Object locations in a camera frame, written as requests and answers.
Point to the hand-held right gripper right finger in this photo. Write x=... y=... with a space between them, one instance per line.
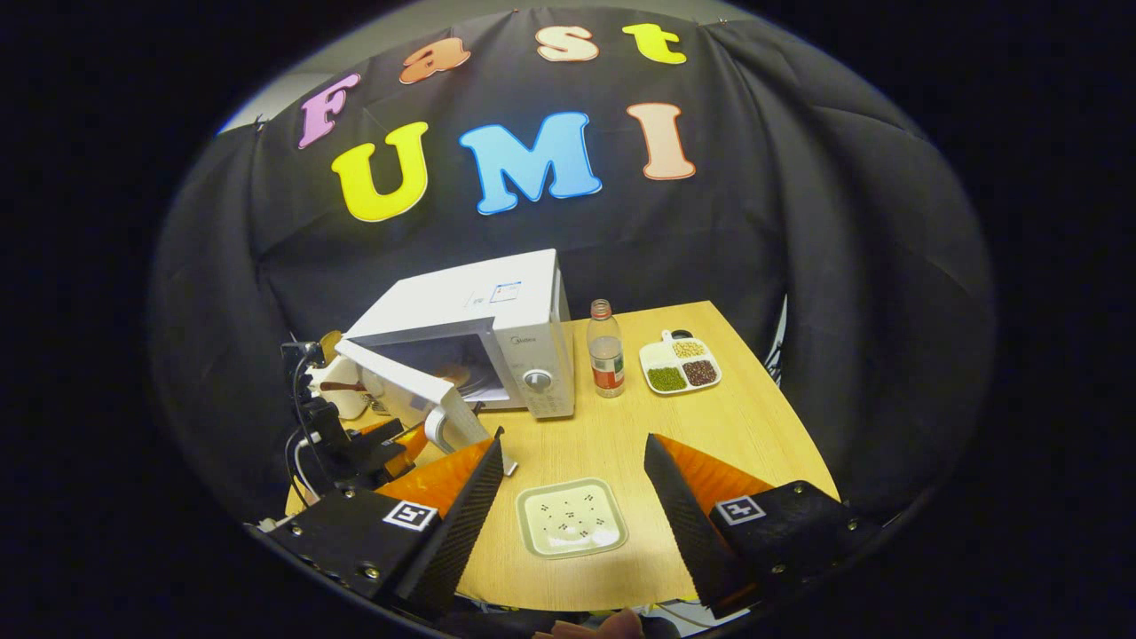
x=688 y=524

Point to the toast slice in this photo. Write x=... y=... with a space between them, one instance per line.
x=330 y=346

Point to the white microwave oven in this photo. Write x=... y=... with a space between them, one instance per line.
x=532 y=311

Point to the white divided dish with beans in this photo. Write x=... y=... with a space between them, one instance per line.
x=679 y=364

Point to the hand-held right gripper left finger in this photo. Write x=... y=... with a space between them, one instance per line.
x=453 y=532

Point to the black backdrop cloth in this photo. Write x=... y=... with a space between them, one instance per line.
x=799 y=266

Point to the white toaster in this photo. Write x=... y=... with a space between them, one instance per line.
x=342 y=404

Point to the round golden bread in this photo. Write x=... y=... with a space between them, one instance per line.
x=453 y=374

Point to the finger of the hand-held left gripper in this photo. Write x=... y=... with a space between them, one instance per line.
x=406 y=453
x=374 y=428

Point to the pale square plate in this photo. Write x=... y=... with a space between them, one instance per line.
x=572 y=519

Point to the clear plastic bottle red label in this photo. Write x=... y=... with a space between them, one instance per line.
x=607 y=355

